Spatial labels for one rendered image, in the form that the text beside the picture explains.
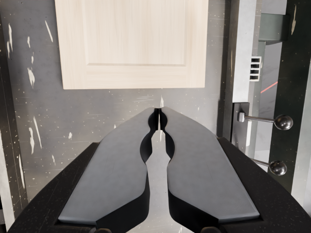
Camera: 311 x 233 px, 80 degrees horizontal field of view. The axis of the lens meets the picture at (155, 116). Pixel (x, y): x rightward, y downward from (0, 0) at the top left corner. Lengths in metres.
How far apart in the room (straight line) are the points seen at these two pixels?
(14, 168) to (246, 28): 0.69
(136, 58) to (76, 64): 0.15
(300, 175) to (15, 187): 0.84
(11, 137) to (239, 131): 0.59
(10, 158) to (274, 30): 0.83
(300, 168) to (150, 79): 0.57
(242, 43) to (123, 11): 0.32
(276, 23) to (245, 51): 0.21
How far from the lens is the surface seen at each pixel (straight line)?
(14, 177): 0.57
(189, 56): 0.54
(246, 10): 0.62
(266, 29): 0.75
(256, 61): 0.65
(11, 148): 0.56
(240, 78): 0.59
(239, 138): 0.60
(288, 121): 0.54
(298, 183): 0.82
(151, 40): 0.52
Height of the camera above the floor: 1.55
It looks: 21 degrees down
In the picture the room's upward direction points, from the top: 173 degrees clockwise
